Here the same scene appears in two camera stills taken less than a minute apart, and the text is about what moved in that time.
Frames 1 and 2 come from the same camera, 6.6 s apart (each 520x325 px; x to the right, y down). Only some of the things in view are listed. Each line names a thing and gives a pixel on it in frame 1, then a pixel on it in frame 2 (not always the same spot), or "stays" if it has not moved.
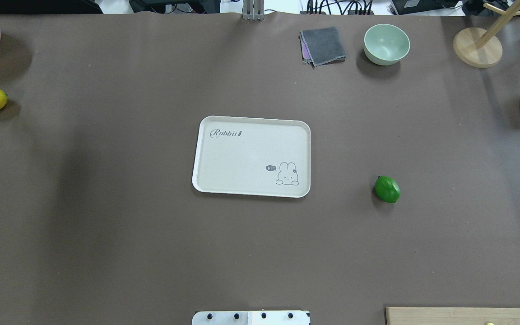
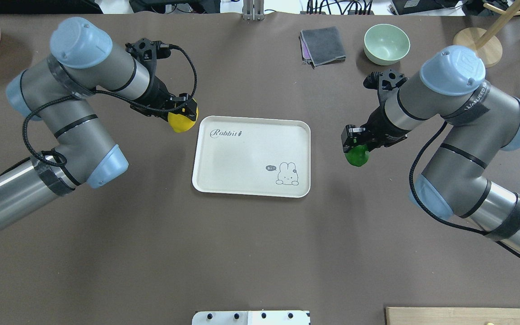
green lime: x=387 y=189 → x=358 y=155
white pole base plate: x=251 y=318 stays
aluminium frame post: x=253 y=10 stays
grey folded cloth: x=322 y=46 stays
